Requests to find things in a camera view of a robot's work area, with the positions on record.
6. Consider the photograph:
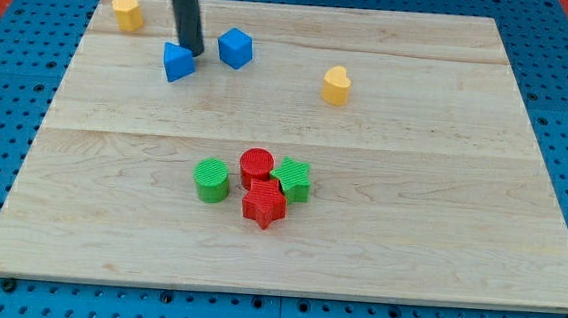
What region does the blue cube block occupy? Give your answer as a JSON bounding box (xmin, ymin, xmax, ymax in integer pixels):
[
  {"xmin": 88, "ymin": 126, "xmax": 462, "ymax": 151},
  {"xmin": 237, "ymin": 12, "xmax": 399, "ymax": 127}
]
[{"xmin": 217, "ymin": 27, "xmax": 253, "ymax": 70}]

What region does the yellow heart block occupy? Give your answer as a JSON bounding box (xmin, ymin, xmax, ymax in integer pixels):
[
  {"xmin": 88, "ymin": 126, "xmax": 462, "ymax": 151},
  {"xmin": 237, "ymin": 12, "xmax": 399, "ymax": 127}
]
[{"xmin": 321, "ymin": 65, "xmax": 352, "ymax": 107}]

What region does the yellow hexagon block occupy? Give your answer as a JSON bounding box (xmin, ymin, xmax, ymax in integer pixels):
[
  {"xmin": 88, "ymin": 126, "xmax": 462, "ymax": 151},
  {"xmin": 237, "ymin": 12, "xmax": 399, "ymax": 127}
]
[{"xmin": 111, "ymin": 0, "xmax": 144, "ymax": 32}]

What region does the wooden board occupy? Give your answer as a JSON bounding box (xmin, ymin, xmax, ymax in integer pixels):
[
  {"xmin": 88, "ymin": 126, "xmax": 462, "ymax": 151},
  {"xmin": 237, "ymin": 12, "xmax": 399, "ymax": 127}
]
[{"xmin": 0, "ymin": 0, "xmax": 568, "ymax": 313}]

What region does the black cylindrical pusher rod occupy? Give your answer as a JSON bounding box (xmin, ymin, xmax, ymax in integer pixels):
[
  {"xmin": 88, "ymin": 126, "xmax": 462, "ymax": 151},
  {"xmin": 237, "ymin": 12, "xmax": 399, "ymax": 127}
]
[{"xmin": 171, "ymin": 0, "xmax": 205, "ymax": 57}]

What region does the red cylinder block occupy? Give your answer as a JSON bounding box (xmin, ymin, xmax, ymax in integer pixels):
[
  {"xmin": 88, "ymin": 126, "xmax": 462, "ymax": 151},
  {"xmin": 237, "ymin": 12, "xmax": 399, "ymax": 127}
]
[{"xmin": 239, "ymin": 148, "xmax": 275, "ymax": 190}]

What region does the green star block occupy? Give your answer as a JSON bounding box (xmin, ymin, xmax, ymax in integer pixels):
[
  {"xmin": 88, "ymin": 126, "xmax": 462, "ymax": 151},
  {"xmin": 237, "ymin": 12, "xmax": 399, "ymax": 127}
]
[{"xmin": 270, "ymin": 156, "xmax": 311, "ymax": 204}]

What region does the blue triangle block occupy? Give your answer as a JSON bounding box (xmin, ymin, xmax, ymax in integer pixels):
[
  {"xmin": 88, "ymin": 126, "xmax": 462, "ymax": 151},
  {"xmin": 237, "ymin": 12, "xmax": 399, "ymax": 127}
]
[{"xmin": 162, "ymin": 43, "xmax": 196, "ymax": 83}]

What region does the red star block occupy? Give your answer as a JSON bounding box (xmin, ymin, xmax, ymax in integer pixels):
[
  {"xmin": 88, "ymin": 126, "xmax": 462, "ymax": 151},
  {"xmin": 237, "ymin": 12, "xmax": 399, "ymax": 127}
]
[{"xmin": 241, "ymin": 178, "xmax": 287, "ymax": 230}]

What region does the green cylinder block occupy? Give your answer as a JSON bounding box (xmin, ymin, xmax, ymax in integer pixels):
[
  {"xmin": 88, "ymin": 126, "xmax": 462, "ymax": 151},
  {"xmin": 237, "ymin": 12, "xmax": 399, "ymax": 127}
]
[{"xmin": 193, "ymin": 157, "xmax": 230, "ymax": 203}]

